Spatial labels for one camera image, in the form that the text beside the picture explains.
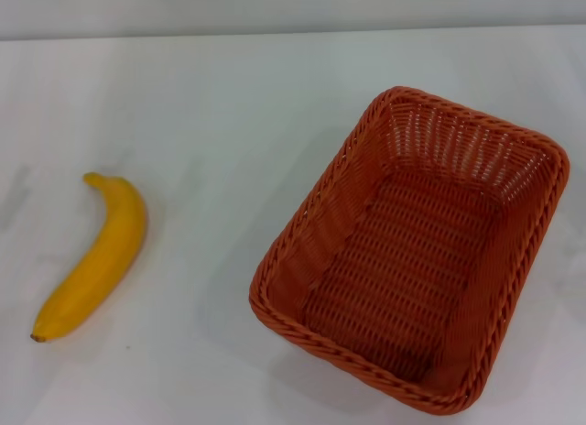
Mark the yellow banana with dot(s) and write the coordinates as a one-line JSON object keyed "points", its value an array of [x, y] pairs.
{"points": [[107, 242]]}

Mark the orange woven plastic basket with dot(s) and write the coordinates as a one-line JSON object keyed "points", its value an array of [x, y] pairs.
{"points": [[403, 269]]}

